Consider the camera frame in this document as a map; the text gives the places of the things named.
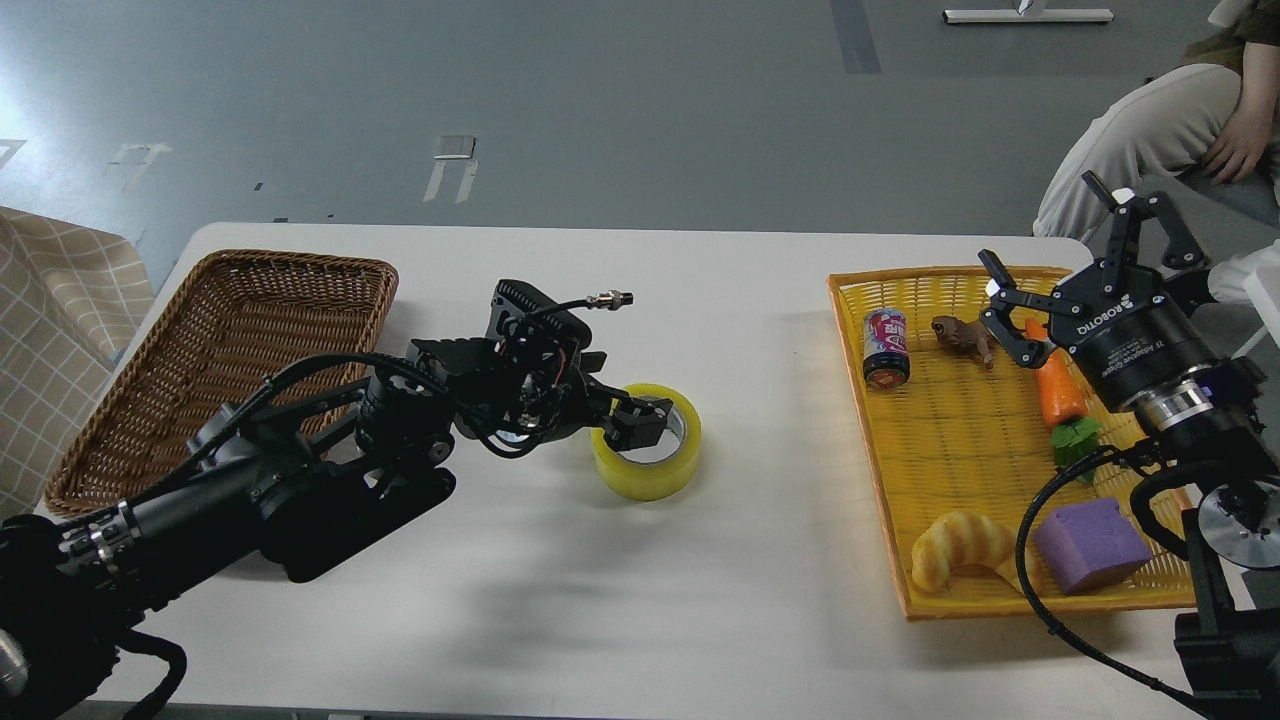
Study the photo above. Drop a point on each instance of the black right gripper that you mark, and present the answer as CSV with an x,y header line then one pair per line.
x,y
1130,335

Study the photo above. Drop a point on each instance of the toy carrot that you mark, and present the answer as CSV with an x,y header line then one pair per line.
x,y
1074,433

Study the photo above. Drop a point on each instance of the toy croissant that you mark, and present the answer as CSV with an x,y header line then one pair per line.
x,y
959,539

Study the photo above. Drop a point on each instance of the soda can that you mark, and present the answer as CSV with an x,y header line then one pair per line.
x,y
886,361

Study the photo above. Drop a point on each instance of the purple sponge block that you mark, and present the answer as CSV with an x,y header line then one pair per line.
x,y
1090,545

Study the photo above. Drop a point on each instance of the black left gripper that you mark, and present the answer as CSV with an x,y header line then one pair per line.
x,y
557,404

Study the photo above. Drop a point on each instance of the yellow tape roll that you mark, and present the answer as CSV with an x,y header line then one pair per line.
x,y
656,471

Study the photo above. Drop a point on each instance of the yellow plastic basket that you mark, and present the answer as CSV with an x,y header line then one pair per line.
x,y
956,437

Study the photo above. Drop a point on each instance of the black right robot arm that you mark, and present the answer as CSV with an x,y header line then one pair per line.
x,y
1208,487

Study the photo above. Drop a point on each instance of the brown toy animal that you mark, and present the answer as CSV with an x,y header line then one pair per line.
x,y
968,339

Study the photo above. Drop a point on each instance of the seated person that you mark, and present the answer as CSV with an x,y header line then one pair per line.
x,y
1215,111

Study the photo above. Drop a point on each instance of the beige checkered cloth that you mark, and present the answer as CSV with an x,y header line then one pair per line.
x,y
72,299

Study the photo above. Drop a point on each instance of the brown wicker basket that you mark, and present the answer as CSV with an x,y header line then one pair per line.
x,y
238,316

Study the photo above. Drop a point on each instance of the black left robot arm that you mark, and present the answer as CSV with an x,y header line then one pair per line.
x,y
328,456

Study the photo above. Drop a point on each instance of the white floor stand base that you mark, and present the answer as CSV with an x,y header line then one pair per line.
x,y
1026,12

